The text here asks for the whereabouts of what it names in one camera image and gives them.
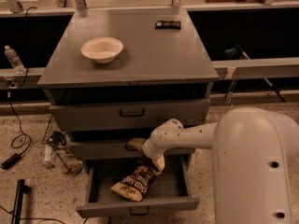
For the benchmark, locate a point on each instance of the black stand post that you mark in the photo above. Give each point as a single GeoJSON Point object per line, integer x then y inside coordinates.
{"type": "Point", "coordinates": [22, 189]}

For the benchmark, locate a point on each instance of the grey metal rail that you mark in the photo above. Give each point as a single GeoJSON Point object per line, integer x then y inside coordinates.
{"type": "Point", "coordinates": [257, 68]}

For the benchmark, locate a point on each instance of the grey top drawer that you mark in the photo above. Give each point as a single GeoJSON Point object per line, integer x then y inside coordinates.
{"type": "Point", "coordinates": [114, 116]}

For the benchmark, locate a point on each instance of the wire mesh basket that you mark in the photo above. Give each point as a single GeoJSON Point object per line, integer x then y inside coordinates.
{"type": "Point", "coordinates": [51, 129]}

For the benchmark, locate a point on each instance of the green object in bin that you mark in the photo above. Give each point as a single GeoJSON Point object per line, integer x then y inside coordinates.
{"type": "Point", "coordinates": [233, 53]}

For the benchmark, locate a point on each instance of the grey middle drawer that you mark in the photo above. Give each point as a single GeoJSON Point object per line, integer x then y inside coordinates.
{"type": "Point", "coordinates": [99, 150]}

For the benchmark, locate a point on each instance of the grey drawer cabinet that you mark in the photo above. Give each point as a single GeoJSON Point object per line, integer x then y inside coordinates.
{"type": "Point", "coordinates": [154, 65]}

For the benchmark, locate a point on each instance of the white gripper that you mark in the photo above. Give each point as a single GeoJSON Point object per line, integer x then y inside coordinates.
{"type": "Point", "coordinates": [151, 150]}

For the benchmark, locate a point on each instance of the black power adapter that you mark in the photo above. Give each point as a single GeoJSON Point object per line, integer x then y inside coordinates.
{"type": "Point", "coordinates": [10, 161]}

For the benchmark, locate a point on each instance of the grey bottom drawer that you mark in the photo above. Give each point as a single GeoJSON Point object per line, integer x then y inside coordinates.
{"type": "Point", "coordinates": [169, 192]}

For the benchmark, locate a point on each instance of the clutter pile beside cabinet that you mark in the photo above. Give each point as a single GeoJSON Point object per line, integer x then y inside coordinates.
{"type": "Point", "coordinates": [58, 154]}

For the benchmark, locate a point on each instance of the brown chip bag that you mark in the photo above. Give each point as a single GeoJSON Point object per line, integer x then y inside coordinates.
{"type": "Point", "coordinates": [135, 186]}

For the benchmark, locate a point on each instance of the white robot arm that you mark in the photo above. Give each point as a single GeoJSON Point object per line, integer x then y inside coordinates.
{"type": "Point", "coordinates": [250, 152]}

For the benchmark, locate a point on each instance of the grey drawer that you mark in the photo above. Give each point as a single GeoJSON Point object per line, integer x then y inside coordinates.
{"type": "Point", "coordinates": [114, 116]}
{"type": "Point", "coordinates": [99, 150]}
{"type": "Point", "coordinates": [169, 192]}

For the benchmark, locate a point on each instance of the clear plastic water bottle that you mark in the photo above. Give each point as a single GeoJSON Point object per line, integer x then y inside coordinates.
{"type": "Point", "coordinates": [14, 60]}

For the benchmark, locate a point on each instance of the black snack bar wrapper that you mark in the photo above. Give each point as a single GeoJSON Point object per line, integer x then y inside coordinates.
{"type": "Point", "coordinates": [175, 25]}

